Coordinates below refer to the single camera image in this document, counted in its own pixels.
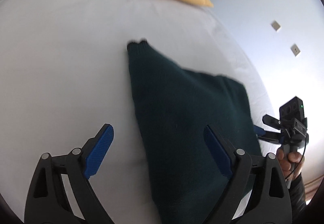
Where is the dark green knit sweater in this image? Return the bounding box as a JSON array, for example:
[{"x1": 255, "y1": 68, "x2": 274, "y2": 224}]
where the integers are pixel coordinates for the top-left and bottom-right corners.
[{"x1": 127, "y1": 41, "x2": 261, "y2": 223}]

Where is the white bed sheet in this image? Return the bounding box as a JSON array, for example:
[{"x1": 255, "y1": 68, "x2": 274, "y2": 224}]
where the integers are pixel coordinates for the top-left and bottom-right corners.
[{"x1": 1, "y1": 0, "x2": 275, "y2": 223}]

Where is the white wall socket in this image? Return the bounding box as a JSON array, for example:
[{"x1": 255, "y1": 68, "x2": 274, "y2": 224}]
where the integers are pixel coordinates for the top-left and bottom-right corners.
[{"x1": 291, "y1": 44, "x2": 300, "y2": 56}]

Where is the person's right hand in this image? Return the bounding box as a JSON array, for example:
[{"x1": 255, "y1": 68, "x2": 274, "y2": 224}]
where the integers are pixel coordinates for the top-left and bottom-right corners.
[{"x1": 276, "y1": 148, "x2": 305, "y2": 181}]

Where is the white wall switch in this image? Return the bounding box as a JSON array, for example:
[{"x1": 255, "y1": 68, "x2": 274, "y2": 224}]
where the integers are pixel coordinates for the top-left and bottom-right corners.
[{"x1": 271, "y1": 20, "x2": 281, "y2": 32}]

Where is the person's right forearm sleeve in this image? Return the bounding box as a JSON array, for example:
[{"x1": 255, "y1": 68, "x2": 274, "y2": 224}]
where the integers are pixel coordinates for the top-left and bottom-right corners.
[{"x1": 289, "y1": 174, "x2": 306, "y2": 221}]

